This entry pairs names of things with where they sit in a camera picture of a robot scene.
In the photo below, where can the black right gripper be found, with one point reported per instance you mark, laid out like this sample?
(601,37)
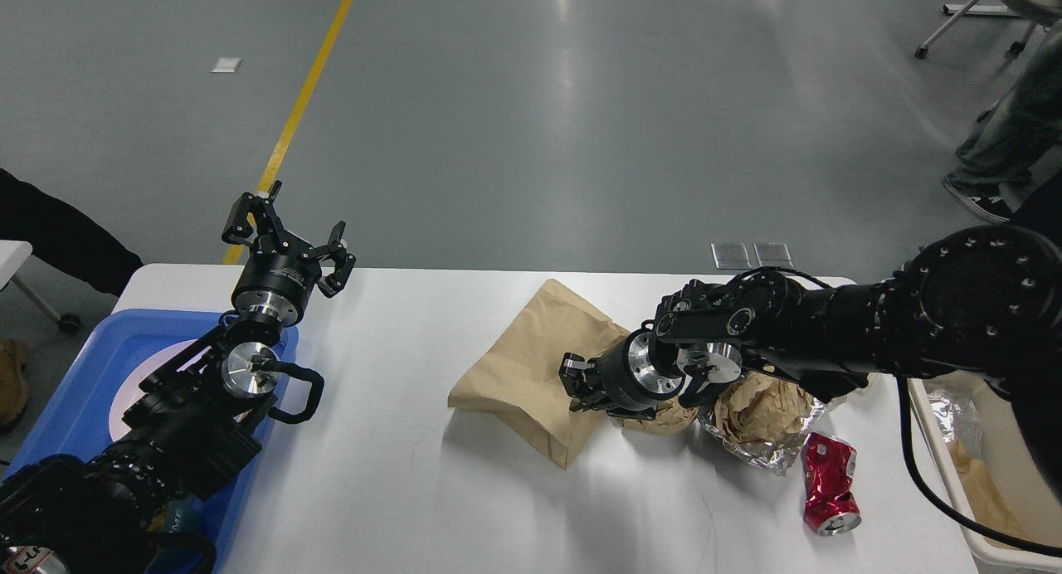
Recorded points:
(628,379)

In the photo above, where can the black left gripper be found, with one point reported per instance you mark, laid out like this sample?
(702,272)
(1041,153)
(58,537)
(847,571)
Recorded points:
(280,283)

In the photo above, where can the brown paper bag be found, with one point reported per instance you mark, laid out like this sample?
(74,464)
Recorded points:
(518,378)

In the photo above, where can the pink plate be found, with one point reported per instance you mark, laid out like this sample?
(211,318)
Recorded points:
(129,391)

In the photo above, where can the grey-blue mug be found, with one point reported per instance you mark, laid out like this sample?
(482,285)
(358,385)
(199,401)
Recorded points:
(182,514)

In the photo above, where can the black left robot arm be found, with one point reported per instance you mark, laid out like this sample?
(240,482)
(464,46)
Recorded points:
(192,431)

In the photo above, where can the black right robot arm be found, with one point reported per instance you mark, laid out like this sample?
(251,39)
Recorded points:
(984,300)

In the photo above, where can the crumpled brown paper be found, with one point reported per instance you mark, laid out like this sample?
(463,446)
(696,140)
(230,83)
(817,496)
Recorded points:
(670,419)

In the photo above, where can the crumpled foil with paper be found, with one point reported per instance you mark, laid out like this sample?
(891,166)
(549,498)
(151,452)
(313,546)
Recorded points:
(762,421)

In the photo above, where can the floor outlet plate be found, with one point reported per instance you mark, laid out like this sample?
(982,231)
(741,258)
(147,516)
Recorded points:
(775,255)
(731,257)

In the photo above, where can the dark seated person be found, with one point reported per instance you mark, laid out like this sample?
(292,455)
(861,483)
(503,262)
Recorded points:
(64,237)

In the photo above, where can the red foil wrapper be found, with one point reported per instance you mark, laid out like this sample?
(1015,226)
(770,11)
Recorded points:
(829,466)

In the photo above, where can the brown shoe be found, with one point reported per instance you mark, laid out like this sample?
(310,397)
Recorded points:
(15,389)

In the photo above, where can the foil scrap in bin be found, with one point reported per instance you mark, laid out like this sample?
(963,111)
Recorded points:
(956,415)

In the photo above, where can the brown paper in bin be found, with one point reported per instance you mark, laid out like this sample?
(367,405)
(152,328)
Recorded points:
(978,484)

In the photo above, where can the beige waste bin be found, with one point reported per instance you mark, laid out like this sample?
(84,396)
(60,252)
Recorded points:
(1003,448)

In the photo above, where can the person in black clothes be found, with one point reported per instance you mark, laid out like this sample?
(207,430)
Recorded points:
(1041,211)

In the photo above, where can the person in blue jeans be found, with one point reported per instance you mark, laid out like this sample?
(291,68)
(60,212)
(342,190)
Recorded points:
(1017,131)

